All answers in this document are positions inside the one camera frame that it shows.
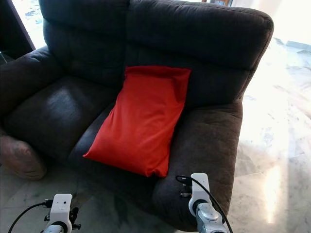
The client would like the dusky pink pillow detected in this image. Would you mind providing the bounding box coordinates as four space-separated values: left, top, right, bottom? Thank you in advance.
0 133 47 181

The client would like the red pillow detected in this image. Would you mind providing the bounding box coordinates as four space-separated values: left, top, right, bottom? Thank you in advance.
83 66 192 178

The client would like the dark grey fabric sofa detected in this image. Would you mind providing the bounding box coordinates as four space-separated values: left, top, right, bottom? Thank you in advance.
0 0 275 233

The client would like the dark brown wooden cabinet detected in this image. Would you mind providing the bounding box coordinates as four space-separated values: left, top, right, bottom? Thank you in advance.
0 0 35 59

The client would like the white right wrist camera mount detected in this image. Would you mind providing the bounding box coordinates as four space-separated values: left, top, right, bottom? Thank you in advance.
190 173 210 216

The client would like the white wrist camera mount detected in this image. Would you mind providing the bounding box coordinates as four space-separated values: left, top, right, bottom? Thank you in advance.
50 194 73 233
190 173 210 216

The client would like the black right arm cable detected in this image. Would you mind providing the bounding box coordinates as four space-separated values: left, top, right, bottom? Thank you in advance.
176 175 235 233

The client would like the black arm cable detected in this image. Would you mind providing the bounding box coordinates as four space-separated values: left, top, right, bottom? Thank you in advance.
176 175 235 233
8 200 53 233

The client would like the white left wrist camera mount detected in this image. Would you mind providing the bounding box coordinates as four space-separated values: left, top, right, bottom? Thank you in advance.
50 194 73 233

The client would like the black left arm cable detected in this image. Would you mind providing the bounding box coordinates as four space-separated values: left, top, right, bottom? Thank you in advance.
8 200 53 233

